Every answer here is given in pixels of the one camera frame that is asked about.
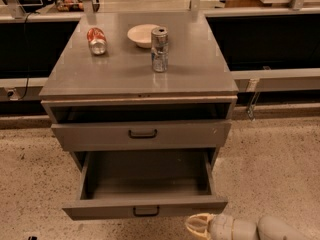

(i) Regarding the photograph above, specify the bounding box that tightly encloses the grey drawer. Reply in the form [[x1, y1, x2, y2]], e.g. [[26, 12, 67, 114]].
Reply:
[[52, 120, 231, 152], [63, 149, 227, 220]]

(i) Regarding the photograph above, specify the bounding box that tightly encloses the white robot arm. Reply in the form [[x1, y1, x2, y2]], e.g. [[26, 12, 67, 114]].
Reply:
[[185, 213, 311, 240]]

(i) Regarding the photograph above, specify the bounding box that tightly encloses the grey top drawer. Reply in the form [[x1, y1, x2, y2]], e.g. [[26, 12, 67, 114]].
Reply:
[[52, 120, 231, 152]]

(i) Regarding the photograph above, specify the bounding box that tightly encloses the grey drawer cabinet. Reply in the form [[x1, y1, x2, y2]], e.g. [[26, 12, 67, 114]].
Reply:
[[40, 11, 238, 166]]

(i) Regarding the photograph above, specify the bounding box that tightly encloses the silver upright soda can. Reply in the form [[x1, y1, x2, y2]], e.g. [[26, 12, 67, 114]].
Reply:
[[151, 27, 169, 73]]

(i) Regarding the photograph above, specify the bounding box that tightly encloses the white bowl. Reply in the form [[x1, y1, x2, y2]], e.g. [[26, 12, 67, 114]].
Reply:
[[127, 24, 158, 49]]

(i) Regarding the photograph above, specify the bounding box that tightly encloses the red crushed soda can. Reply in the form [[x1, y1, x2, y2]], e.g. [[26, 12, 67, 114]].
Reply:
[[87, 27, 107, 55]]

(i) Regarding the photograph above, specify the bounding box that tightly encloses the metal bracket on rail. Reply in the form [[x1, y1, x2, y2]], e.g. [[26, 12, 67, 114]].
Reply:
[[246, 78, 260, 121]]

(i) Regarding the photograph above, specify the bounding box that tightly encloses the black cable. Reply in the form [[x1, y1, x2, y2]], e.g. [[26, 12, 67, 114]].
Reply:
[[18, 11, 37, 101]]

